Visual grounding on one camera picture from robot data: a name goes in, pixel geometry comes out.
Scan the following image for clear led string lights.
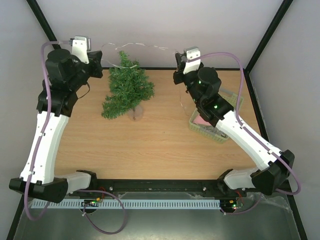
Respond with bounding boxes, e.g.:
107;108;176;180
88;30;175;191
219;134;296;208
99;41;191;117

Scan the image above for small green christmas tree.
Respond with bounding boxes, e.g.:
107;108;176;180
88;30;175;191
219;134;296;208
101;50;155;120

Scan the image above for green perforated plastic basket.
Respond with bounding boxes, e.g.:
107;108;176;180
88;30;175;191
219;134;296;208
187;87;245;145

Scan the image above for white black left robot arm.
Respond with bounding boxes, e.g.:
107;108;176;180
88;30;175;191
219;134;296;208
9;49;103;203

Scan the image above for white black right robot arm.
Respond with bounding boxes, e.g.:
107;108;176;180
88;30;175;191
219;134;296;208
173;47;295;196

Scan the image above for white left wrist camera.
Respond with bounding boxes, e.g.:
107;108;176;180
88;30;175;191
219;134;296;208
69;36;91;64

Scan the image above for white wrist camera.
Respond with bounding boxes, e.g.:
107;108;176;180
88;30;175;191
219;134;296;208
183;46;201;75
69;36;91;64

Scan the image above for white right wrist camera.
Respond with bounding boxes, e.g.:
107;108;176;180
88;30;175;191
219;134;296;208
183;46;201;75

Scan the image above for black front mounting rail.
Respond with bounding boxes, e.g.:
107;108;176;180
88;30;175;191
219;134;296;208
97;179;220;194

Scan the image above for light blue slotted cable duct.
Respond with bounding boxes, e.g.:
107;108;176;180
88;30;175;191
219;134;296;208
29;198;222;210

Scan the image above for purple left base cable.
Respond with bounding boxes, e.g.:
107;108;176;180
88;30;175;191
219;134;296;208
81;189;127;235

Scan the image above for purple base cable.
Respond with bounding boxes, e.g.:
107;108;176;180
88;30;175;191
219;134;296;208
81;189;127;235
222;192;263;217

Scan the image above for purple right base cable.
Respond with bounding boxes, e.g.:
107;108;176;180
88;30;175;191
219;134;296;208
222;192;263;217

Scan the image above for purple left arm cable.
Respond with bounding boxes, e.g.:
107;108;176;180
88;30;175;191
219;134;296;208
23;39;72;221

